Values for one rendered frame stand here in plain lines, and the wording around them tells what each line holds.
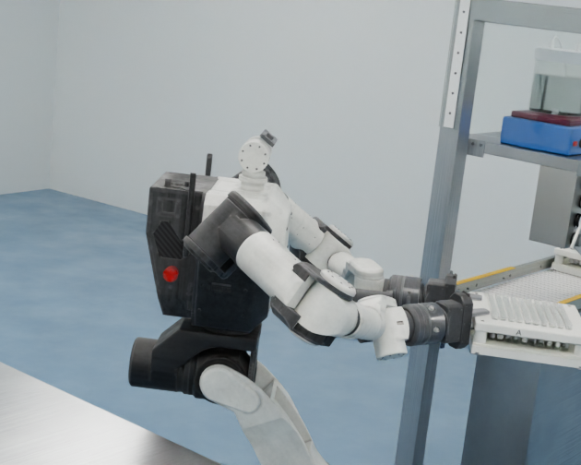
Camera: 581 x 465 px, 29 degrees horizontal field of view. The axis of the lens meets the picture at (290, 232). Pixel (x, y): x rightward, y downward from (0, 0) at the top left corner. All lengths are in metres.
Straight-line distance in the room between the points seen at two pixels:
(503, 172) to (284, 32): 1.72
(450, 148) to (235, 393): 0.94
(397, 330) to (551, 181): 0.80
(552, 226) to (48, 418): 1.42
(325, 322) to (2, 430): 0.62
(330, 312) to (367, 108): 4.92
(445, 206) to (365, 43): 3.98
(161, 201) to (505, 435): 1.37
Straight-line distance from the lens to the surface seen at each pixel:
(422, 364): 3.17
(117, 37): 8.19
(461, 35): 3.01
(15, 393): 2.32
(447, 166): 3.04
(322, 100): 7.14
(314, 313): 2.10
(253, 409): 2.53
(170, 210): 2.42
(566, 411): 3.48
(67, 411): 2.24
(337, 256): 2.76
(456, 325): 2.43
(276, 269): 2.12
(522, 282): 3.44
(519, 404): 3.28
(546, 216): 2.99
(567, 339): 2.46
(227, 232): 2.22
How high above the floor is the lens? 1.75
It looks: 13 degrees down
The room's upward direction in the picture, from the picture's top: 6 degrees clockwise
